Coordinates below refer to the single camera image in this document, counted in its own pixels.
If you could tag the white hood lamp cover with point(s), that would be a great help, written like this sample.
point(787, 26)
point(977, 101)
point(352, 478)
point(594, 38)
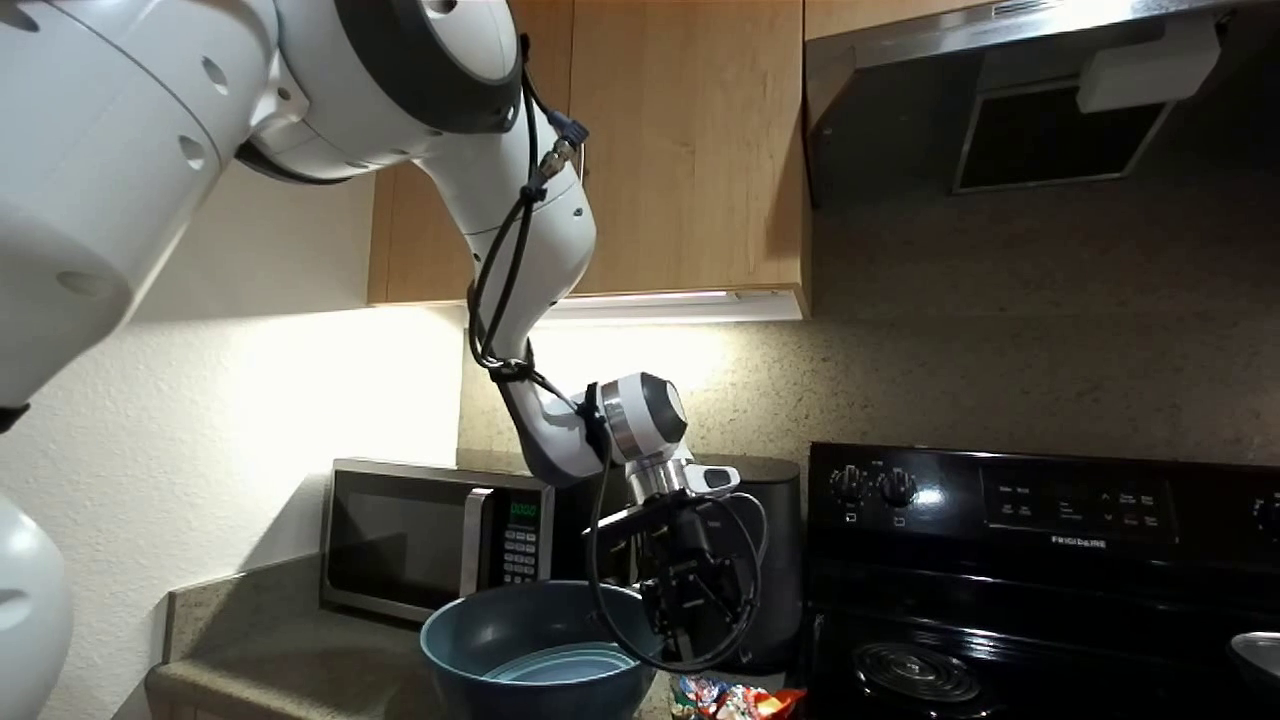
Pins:
point(1145, 66)

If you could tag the large stove coil burner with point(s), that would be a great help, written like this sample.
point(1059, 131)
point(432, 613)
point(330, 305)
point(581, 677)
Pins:
point(922, 673)

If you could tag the blue bowl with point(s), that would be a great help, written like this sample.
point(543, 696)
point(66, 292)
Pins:
point(483, 640)

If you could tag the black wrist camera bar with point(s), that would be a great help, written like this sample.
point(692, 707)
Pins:
point(654, 515)

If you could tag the wooden wall cabinet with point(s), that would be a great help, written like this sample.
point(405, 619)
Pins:
point(705, 133)

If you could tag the black electric stove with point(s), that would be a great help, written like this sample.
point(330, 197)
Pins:
point(1066, 602)

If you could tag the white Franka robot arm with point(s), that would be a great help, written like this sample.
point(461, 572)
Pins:
point(123, 133)

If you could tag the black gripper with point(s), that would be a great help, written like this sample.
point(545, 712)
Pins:
point(692, 563)

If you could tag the grey metal pan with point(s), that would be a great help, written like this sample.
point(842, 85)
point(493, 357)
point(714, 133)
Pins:
point(1263, 652)

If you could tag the black stove knob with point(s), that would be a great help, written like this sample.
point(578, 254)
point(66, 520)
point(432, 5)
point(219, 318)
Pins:
point(849, 481)
point(898, 486)

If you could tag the black steel microwave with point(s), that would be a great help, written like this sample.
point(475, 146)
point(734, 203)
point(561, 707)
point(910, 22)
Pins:
point(403, 535)

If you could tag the steel range hood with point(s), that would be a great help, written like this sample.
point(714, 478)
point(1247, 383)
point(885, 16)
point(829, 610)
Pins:
point(882, 121)

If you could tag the under cabinet light strip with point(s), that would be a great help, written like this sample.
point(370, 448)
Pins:
point(720, 305)

